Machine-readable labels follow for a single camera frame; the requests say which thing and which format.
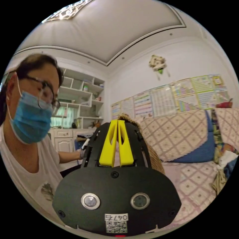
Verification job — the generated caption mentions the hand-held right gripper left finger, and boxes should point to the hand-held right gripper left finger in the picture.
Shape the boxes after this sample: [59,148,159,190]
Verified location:
[99,120,118,168]

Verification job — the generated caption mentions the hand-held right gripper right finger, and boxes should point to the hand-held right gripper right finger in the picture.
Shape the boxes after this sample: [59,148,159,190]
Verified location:
[118,120,134,168]

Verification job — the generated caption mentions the person's left forearm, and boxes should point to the person's left forearm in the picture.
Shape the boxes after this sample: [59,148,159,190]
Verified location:
[58,150,84,164]

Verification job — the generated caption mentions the rolled woven straw mat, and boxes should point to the rolled woven straw mat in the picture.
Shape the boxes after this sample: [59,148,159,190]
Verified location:
[117,113,165,175]

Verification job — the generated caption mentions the blue cushion with lattice cover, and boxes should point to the blue cushion with lattice cover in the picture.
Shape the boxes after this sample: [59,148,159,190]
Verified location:
[135,109,215,163]

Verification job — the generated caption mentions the window with pale green curtain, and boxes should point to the window with pale green curtain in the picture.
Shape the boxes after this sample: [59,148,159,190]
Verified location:
[50,107,75,129]

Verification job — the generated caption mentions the white shelf cupboard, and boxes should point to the white shelf cupboard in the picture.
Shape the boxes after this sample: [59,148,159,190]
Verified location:
[49,67,105,153]

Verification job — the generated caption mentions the person's body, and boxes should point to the person's body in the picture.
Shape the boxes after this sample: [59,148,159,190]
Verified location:
[0,54,65,227]

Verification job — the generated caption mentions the lattice-patterned cushion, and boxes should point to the lattice-patterned cushion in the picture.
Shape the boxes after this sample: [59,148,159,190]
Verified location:
[214,107,239,154]

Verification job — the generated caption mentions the red bag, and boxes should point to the red bag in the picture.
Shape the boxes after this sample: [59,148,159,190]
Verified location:
[216,98,233,109]

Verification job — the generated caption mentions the patterned ceiling lamp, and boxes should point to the patterned ceiling lamp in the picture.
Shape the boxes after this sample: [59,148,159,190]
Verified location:
[41,0,93,24]

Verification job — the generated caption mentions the colourful wall chart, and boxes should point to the colourful wall chart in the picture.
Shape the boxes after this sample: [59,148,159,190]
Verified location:
[150,85,177,117]
[171,78,200,113]
[133,91,153,118]
[111,102,122,120]
[190,75,215,110]
[121,97,135,118]
[211,74,230,105]

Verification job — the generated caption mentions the hanging wall ornament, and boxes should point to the hanging wall ornament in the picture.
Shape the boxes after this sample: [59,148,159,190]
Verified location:
[149,54,171,81]

